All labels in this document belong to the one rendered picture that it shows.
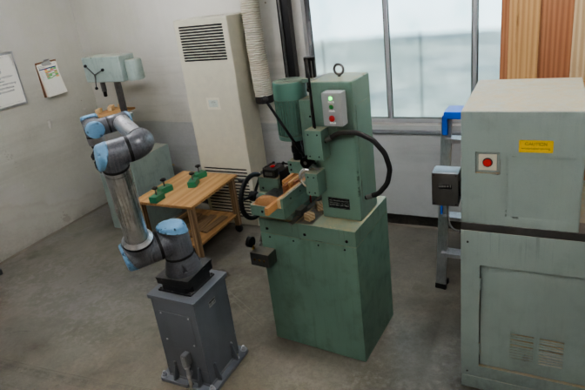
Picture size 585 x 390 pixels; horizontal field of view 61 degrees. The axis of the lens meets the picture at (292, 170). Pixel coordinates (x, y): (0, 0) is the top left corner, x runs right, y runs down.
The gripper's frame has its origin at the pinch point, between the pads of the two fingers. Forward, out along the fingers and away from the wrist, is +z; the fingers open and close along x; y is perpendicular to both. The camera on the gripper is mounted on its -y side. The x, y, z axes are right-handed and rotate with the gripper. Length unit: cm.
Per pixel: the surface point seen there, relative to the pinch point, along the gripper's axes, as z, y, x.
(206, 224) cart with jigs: 92, -63, 87
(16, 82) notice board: -40, -215, 27
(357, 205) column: 25, 119, 72
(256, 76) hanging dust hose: -15, -42, 153
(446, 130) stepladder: 15, 121, 157
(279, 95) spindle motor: -32, 82, 67
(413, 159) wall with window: 63, 61, 207
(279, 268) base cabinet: 62, 78, 47
